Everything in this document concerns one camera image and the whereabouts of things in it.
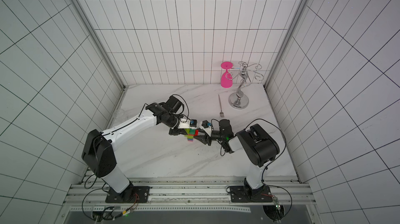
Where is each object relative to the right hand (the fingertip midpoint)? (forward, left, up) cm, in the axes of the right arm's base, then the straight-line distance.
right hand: (198, 129), depth 89 cm
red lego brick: (-5, 0, +4) cm, 6 cm away
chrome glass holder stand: (+28, -27, -5) cm, 39 cm away
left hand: (-5, +8, +6) cm, 11 cm away
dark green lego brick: (-5, +3, +6) cm, 8 cm away
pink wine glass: (+33, -17, +11) cm, 38 cm away
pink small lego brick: (-5, +4, -5) cm, 8 cm away
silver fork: (+16, -15, -6) cm, 23 cm away
